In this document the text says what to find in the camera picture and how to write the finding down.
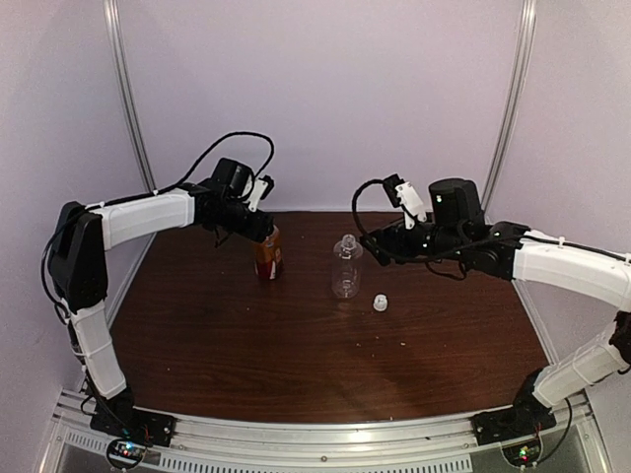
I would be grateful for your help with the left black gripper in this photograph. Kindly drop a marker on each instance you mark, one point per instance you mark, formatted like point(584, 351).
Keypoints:
point(258, 230)

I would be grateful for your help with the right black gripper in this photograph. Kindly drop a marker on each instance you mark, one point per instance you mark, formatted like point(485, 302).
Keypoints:
point(385, 245)

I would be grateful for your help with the amber tea bottle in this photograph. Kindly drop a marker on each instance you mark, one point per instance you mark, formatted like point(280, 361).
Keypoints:
point(268, 257)

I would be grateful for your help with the clear plastic bottle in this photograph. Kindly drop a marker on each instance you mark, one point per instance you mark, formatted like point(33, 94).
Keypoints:
point(347, 267)

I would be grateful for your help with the white flip bottle cap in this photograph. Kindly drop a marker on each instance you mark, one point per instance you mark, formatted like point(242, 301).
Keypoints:
point(380, 303)

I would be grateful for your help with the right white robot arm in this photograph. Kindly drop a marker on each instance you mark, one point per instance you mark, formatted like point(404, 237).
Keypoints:
point(454, 227)

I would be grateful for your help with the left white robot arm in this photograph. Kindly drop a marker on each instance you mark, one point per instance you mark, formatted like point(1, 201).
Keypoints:
point(226, 200)

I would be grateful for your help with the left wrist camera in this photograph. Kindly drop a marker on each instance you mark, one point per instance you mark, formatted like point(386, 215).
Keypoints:
point(259, 190)

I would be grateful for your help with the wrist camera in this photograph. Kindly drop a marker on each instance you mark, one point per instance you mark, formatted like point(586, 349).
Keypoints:
point(259, 190)
point(403, 195)

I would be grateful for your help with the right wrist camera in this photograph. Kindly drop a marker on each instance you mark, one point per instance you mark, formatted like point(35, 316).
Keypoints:
point(403, 195)

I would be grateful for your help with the right aluminium frame post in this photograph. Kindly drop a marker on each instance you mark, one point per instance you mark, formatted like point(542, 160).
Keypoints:
point(522, 57)

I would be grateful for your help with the aluminium frame post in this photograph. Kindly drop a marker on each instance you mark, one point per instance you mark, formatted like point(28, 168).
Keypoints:
point(522, 57)
point(116, 40)

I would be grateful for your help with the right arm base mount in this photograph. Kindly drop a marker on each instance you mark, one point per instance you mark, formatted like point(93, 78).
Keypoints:
point(517, 429)

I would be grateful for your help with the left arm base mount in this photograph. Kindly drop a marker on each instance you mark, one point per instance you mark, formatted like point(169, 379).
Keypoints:
point(130, 442)

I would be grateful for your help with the left aluminium frame post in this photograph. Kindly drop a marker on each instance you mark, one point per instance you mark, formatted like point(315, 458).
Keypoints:
point(116, 40)

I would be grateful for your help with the front aluminium rail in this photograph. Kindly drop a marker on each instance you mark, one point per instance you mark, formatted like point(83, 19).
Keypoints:
point(435, 444)

